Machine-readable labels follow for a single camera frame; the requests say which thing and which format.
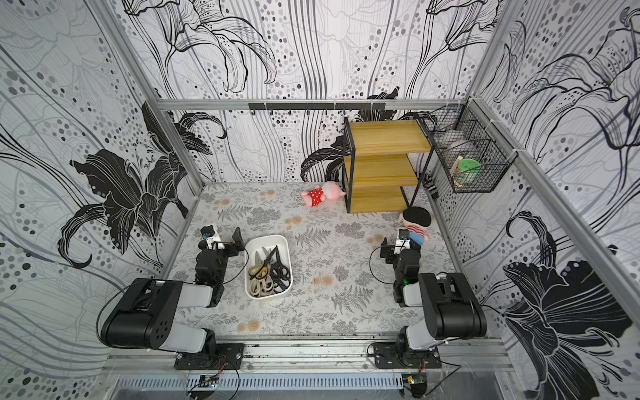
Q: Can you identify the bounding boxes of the pink plush pig toy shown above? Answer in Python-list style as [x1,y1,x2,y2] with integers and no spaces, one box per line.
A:
[301,182,346,208]

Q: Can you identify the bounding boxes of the white plastic storage box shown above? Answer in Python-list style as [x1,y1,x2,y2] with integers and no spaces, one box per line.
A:
[245,234,293,301]

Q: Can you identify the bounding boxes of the green round item in basket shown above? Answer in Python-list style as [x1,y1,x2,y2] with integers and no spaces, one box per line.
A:
[456,158,483,183]

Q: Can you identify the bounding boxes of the black wire basket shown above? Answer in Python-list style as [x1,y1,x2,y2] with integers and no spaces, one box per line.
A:
[416,100,514,194]

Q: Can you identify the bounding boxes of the black hook rail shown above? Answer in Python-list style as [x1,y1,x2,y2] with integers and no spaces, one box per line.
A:
[248,101,388,112]

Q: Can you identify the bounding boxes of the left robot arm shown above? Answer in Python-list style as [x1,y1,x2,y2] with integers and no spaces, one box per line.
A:
[97,225,245,355]

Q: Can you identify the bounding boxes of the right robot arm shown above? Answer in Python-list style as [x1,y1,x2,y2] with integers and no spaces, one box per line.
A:
[380,228,488,353]

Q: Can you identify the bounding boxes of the white cable duct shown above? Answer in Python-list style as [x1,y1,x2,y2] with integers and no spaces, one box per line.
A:
[162,373,404,393]

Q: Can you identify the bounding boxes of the wooden shelf black frame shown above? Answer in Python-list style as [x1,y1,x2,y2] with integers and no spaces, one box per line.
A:
[342,119,431,214]

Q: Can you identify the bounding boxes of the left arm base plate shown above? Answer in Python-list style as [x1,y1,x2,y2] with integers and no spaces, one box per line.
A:
[173,343,245,371]

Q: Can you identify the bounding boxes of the yellow black scissors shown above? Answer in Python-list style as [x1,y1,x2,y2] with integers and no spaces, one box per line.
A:
[248,246,276,279]

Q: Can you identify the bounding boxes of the black haired plush doll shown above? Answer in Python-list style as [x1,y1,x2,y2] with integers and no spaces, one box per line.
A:
[400,207,432,246]

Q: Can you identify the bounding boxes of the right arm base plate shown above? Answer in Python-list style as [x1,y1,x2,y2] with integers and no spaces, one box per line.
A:
[367,342,442,371]

